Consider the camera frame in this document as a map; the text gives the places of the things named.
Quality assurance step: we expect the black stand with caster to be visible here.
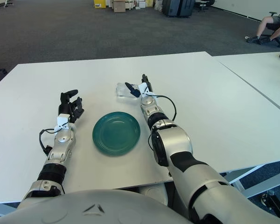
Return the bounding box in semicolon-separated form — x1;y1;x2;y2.
261;189;280;224

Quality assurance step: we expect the brown cardboard box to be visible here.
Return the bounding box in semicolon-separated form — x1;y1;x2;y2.
113;0;126;13

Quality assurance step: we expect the black block under table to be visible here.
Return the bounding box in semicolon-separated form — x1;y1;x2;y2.
165;182;178;208

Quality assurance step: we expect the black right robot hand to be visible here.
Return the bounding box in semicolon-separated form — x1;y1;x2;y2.
125;74;154;98

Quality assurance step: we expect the black background office chair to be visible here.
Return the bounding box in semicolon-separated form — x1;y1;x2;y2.
195;0;217;12

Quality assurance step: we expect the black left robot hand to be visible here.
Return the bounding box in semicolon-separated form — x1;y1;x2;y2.
57;89;85;124

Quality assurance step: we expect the dark blue hard case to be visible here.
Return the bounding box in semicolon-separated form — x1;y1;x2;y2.
162;0;182;16

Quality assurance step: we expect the black office chair under person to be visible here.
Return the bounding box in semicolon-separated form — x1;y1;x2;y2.
259;11;280;48

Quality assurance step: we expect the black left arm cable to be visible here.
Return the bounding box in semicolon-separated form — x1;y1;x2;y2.
39;127;60;156

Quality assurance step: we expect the white floor rack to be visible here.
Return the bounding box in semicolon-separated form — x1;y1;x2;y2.
0;0;14;9

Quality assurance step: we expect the green round plate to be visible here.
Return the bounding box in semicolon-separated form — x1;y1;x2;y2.
92;112;141;156

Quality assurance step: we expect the seated person in shorts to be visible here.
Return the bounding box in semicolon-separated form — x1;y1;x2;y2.
246;0;280;45

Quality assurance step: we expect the stack of white boxes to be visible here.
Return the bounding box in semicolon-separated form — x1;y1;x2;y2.
126;0;154;9

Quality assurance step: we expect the white metal table frame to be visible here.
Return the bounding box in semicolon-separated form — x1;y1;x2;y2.
220;161;280;199
0;203;17;217

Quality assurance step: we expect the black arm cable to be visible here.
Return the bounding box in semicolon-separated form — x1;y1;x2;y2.
154;94;177;121
39;127;60;156

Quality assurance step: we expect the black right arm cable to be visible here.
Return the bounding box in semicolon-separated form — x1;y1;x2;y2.
154;94;177;121

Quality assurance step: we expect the grey robot torso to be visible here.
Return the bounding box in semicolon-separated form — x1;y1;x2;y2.
0;189;192;224

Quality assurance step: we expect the clear glass cup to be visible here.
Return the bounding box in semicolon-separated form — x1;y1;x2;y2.
115;82;140;101

